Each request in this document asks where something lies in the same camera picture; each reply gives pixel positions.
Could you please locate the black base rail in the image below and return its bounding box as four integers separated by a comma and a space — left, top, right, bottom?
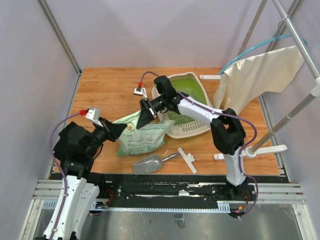
88, 173, 290, 211

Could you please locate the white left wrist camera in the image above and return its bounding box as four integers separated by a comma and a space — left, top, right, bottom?
85, 107, 103, 127

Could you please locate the cream fabric bag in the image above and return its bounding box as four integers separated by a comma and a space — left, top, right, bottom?
212, 45, 304, 115

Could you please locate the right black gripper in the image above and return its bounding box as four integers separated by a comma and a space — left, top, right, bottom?
136, 94, 167, 130

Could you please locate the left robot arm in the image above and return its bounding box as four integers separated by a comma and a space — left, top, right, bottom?
40, 118, 127, 240

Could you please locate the teal clothes hanger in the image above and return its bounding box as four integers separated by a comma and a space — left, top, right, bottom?
218, 21, 308, 76

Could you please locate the beige green litter box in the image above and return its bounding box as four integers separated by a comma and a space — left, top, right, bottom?
158, 71, 212, 139

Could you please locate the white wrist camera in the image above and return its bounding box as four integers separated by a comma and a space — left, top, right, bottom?
85, 107, 103, 127
133, 87, 148, 100

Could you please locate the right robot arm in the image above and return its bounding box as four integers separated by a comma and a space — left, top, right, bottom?
135, 75, 248, 200

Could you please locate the white metal drying rack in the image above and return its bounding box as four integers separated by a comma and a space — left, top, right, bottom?
213, 0, 320, 159

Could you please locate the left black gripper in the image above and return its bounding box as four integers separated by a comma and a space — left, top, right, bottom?
84, 116, 127, 155

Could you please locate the metal litter scoop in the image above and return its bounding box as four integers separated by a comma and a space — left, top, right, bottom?
132, 153, 180, 175

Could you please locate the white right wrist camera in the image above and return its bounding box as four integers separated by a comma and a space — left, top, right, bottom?
133, 87, 148, 100

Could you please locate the white plastic bag clip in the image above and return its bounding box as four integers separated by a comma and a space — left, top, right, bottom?
177, 147, 197, 174

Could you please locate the green cat litter bag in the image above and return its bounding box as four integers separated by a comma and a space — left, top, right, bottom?
114, 111, 175, 157

